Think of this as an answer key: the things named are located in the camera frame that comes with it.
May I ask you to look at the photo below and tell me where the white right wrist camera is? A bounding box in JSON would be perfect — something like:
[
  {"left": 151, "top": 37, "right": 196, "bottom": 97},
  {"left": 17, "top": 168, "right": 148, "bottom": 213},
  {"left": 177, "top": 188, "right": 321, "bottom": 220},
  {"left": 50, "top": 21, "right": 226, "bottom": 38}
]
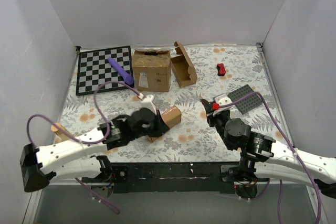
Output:
[{"left": 212, "top": 94, "right": 233, "bottom": 116}]

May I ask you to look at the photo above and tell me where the grey studded building plate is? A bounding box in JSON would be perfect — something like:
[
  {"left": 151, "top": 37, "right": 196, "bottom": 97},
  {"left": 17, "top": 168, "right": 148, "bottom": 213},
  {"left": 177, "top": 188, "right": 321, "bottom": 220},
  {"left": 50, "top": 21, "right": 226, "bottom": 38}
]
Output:
[{"left": 227, "top": 84, "right": 263, "bottom": 114}]

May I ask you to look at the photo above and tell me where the black and white chessboard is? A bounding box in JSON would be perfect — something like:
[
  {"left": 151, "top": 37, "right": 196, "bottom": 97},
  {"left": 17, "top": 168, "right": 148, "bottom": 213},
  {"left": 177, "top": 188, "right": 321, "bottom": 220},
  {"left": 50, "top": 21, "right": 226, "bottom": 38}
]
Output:
[{"left": 76, "top": 46, "right": 133, "bottom": 96}]

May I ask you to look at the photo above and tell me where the purple cylindrical tool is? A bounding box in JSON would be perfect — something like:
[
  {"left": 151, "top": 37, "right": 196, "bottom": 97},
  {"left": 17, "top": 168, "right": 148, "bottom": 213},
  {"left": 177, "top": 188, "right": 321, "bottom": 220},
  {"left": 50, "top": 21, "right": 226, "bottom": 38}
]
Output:
[{"left": 108, "top": 57, "right": 134, "bottom": 86}]

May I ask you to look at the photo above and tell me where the wooden cork cylinder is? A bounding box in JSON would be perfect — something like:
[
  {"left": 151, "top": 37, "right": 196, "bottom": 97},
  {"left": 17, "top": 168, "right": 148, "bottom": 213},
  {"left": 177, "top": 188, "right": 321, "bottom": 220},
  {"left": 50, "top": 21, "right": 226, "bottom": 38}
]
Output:
[{"left": 50, "top": 122, "right": 70, "bottom": 144}]

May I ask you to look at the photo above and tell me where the aluminium frame rail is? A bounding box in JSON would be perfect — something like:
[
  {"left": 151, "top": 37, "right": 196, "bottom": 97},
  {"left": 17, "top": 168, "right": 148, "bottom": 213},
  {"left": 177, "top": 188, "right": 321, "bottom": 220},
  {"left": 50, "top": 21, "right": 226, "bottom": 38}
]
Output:
[{"left": 34, "top": 162, "right": 316, "bottom": 186}]

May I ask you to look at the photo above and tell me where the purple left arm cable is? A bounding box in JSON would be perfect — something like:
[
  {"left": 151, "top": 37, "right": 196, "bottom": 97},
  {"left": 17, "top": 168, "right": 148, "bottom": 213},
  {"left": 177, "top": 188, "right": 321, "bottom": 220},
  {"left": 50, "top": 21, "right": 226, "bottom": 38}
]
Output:
[{"left": 26, "top": 81, "right": 145, "bottom": 215}]

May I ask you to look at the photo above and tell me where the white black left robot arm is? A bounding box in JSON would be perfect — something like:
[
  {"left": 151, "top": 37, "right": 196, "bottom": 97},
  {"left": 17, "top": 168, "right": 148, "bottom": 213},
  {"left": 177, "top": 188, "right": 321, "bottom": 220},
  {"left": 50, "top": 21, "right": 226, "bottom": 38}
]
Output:
[{"left": 20, "top": 108, "right": 170, "bottom": 193}]

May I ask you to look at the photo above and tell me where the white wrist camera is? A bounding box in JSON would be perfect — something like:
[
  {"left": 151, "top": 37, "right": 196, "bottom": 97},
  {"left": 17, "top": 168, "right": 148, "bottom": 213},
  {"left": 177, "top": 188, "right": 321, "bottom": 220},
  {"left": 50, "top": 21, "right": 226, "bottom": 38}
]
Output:
[
  {"left": 212, "top": 94, "right": 233, "bottom": 116},
  {"left": 138, "top": 93, "right": 157, "bottom": 115}
]

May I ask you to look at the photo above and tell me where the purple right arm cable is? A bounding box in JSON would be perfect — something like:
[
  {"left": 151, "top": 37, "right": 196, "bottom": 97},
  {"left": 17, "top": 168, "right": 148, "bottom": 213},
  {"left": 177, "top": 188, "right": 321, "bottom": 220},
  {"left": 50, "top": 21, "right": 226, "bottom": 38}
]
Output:
[{"left": 217, "top": 91, "right": 322, "bottom": 224}]

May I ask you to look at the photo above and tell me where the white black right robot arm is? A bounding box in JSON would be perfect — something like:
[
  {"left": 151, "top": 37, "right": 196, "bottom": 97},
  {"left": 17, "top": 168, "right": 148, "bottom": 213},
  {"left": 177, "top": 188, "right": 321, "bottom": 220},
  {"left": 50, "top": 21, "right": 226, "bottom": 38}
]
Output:
[{"left": 201, "top": 99, "right": 335, "bottom": 198}]

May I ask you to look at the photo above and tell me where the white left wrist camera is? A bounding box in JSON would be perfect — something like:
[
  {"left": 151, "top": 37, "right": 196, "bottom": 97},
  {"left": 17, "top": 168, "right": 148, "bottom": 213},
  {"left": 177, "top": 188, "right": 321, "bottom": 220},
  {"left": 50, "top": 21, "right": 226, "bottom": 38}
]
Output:
[{"left": 138, "top": 93, "right": 157, "bottom": 115}]

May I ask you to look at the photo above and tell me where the small cardboard express box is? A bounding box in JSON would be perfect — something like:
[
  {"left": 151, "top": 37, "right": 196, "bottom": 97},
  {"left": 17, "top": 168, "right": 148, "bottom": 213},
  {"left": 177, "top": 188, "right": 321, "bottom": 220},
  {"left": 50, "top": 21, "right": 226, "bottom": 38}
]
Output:
[{"left": 148, "top": 105, "right": 182, "bottom": 143}]

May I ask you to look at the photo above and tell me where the large brown cardboard box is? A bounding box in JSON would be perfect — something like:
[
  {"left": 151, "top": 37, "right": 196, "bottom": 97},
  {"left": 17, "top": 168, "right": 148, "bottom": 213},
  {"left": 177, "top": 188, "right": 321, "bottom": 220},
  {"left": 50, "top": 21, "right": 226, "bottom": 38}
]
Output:
[{"left": 132, "top": 48, "right": 171, "bottom": 92}]

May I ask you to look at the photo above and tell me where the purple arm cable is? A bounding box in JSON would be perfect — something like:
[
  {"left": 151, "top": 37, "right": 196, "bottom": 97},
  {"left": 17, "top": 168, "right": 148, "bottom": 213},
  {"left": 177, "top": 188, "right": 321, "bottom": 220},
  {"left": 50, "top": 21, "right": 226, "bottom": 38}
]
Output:
[
  {"left": 217, "top": 91, "right": 322, "bottom": 224},
  {"left": 26, "top": 81, "right": 145, "bottom": 215}
]

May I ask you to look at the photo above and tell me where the floral patterned table mat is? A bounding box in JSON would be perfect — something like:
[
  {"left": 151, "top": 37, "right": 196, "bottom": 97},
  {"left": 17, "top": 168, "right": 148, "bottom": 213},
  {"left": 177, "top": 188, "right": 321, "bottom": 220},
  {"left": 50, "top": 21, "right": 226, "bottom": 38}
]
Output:
[{"left": 59, "top": 45, "right": 287, "bottom": 162}]

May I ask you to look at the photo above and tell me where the open small cardboard box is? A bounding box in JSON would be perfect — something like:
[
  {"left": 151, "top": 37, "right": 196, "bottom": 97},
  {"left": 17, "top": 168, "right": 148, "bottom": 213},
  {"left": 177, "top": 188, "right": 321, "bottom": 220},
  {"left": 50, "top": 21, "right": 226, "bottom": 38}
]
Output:
[{"left": 171, "top": 41, "right": 197, "bottom": 88}]

